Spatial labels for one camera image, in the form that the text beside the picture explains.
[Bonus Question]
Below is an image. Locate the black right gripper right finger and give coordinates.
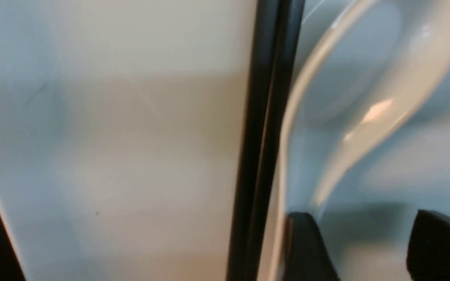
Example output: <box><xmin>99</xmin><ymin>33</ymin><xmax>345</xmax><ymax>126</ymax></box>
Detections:
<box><xmin>406</xmin><ymin>210</ymin><xmax>450</xmax><ymax>281</ymax></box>

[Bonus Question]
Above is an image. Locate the large white square plate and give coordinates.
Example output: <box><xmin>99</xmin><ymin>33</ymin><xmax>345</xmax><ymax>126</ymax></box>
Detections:
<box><xmin>0</xmin><ymin>0</ymin><xmax>450</xmax><ymax>281</ymax></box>

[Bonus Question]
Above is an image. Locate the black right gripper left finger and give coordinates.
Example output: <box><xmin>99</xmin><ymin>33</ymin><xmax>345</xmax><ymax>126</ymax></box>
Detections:
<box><xmin>282</xmin><ymin>212</ymin><xmax>340</xmax><ymax>281</ymax></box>

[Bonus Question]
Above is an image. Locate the white ceramic spoon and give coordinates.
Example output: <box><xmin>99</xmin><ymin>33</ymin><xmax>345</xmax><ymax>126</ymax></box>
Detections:
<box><xmin>265</xmin><ymin>0</ymin><xmax>450</xmax><ymax>281</ymax></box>

